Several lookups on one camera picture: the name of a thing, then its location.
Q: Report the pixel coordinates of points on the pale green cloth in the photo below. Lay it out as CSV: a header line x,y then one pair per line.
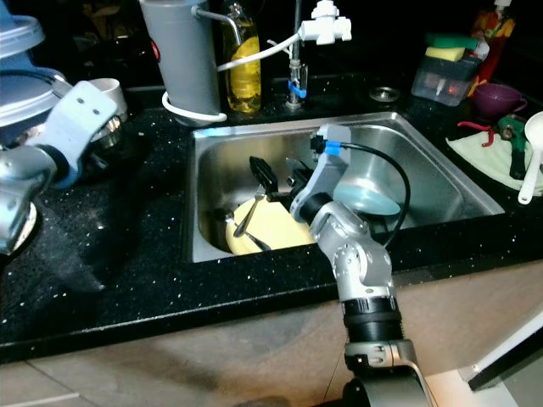
x,y
488,157

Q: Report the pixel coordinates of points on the round metal drain cap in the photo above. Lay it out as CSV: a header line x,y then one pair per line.
x,y
384,94

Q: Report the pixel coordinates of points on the black side panel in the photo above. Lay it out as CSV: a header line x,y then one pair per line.
x,y
522,386

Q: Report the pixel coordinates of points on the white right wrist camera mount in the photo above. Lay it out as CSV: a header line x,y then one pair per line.
x,y
331,170

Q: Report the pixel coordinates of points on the white blue tiered rack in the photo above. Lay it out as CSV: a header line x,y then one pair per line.
x,y
21,97

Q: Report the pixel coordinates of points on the yellow oil bottle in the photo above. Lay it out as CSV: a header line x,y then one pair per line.
x,y
244,80

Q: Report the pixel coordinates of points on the light blue plate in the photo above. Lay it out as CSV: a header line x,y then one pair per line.
x,y
369,199

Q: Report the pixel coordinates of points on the wide beige cabinet door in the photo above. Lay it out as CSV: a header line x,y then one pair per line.
x,y
178,365

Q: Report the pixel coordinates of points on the red yellow bottle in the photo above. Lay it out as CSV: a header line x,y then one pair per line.
x,y
496,30

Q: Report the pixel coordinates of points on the clear plastic sponge container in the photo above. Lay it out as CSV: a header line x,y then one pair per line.
x,y
441,85

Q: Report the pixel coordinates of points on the stainless steel sink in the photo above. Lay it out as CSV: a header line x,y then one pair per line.
x,y
225,170

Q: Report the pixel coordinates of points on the purple cup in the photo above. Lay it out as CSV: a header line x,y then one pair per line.
x,y
496,100

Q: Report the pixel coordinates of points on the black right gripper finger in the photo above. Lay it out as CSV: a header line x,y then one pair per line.
x,y
263,174
297,176

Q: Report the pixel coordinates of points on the white faucet diverter valve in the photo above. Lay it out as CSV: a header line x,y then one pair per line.
x,y
327,30

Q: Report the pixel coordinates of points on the chrome faucet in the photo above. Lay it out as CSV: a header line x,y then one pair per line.
x,y
296,51

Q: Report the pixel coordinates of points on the silver fork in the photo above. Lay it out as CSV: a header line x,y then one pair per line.
x,y
246,219

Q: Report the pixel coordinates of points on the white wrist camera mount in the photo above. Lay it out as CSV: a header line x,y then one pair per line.
x,y
89,110
331,170

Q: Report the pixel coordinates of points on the yellow green sponge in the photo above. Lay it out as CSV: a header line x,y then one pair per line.
x,y
445,52

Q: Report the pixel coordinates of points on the blue faucet clip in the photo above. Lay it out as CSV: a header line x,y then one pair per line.
x,y
297,89

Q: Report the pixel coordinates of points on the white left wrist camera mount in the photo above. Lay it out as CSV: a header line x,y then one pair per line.
x,y
89,110

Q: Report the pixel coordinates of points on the grey water filter cylinder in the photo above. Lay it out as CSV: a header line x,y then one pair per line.
x,y
187,59

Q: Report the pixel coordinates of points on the silver spoon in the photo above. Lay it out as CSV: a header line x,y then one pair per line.
x,y
259,243

